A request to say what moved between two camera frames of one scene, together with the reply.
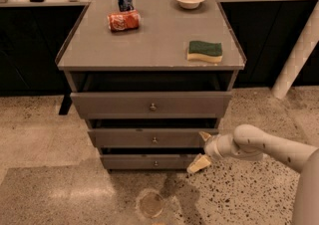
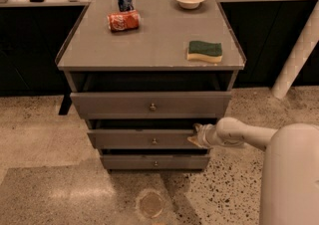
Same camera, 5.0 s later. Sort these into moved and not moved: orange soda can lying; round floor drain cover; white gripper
Moved: white gripper
Not moved: orange soda can lying; round floor drain cover
